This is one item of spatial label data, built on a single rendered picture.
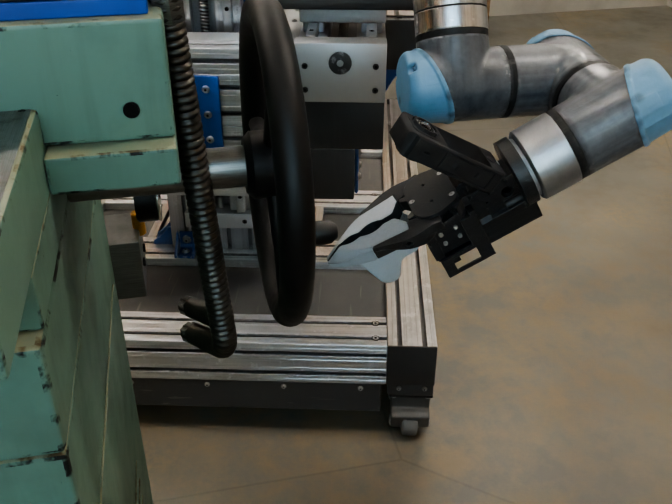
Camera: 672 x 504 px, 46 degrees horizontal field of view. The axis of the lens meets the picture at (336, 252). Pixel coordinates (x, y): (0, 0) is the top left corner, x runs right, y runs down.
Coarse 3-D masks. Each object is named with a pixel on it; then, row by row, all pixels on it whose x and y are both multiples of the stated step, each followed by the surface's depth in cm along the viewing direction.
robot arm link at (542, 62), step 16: (544, 32) 86; (560, 32) 85; (512, 48) 81; (528, 48) 81; (544, 48) 81; (560, 48) 81; (576, 48) 81; (592, 48) 84; (528, 64) 80; (544, 64) 80; (560, 64) 80; (576, 64) 79; (528, 80) 80; (544, 80) 80; (560, 80) 79; (528, 96) 80; (544, 96) 81; (512, 112) 82; (528, 112) 82
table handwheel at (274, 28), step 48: (240, 48) 75; (288, 48) 58; (240, 96) 80; (288, 96) 56; (288, 144) 56; (96, 192) 66; (144, 192) 67; (288, 192) 56; (288, 240) 58; (288, 288) 61
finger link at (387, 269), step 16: (384, 224) 78; (400, 224) 76; (368, 240) 77; (384, 240) 76; (336, 256) 79; (352, 256) 77; (368, 256) 77; (384, 256) 78; (400, 256) 78; (384, 272) 79; (400, 272) 80
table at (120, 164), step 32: (0, 128) 53; (32, 128) 54; (0, 160) 49; (32, 160) 53; (64, 160) 57; (96, 160) 57; (128, 160) 58; (160, 160) 58; (0, 192) 45; (32, 192) 51; (64, 192) 58; (0, 224) 42; (32, 224) 50; (0, 256) 41; (32, 256) 49; (0, 288) 40; (0, 320) 40; (0, 352) 39
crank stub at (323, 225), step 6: (318, 222) 80; (324, 222) 80; (330, 222) 80; (318, 228) 79; (324, 228) 79; (330, 228) 79; (336, 228) 80; (318, 234) 79; (324, 234) 79; (330, 234) 79; (336, 234) 80; (318, 240) 79; (324, 240) 80; (330, 240) 80
